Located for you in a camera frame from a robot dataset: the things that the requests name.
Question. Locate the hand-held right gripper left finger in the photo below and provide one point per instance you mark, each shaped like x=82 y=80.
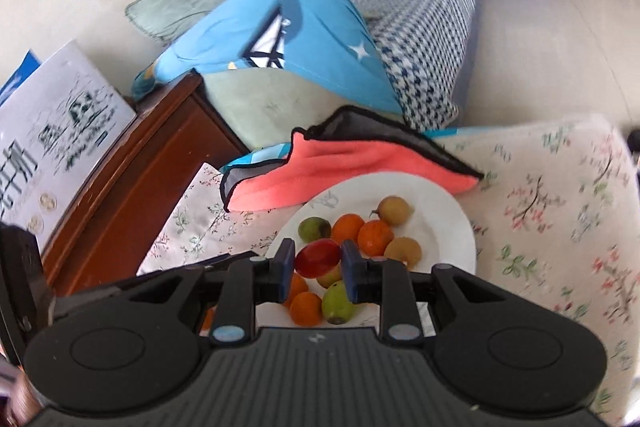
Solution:
x=286 y=269

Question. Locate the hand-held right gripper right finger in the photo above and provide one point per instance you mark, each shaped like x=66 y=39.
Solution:
x=350 y=274

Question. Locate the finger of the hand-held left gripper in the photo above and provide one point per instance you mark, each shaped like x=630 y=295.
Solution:
x=220 y=259

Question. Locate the yellow green fruit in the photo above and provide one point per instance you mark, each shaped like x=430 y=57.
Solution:
x=330 y=278

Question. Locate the red fruit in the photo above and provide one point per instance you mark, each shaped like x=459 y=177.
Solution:
x=315 y=257

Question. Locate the white plate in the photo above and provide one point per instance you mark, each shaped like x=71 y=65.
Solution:
x=440 y=227

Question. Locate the person's left forearm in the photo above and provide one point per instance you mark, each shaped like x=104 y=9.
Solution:
x=22 y=402

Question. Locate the brown round fruit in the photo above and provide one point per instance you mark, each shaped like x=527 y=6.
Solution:
x=402 y=251
x=395 y=211

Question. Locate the coral towel with black trim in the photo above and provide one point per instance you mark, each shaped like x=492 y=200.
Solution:
x=325 y=167

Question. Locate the brown wooden cabinet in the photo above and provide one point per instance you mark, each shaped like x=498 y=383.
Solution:
x=150 y=167

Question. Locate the white printed box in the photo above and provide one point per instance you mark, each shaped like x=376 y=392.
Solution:
x=65 y=132

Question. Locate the pale green cushion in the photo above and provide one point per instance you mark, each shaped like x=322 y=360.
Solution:
x=270 y=102

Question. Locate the floral cloth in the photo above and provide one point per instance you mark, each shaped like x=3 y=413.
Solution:
x=540 y=217

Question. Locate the blue quilt with white star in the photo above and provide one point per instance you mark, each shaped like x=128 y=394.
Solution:
x=320 y=57

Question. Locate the checkered bed mattress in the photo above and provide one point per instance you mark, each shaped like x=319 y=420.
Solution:
x=425 y=7

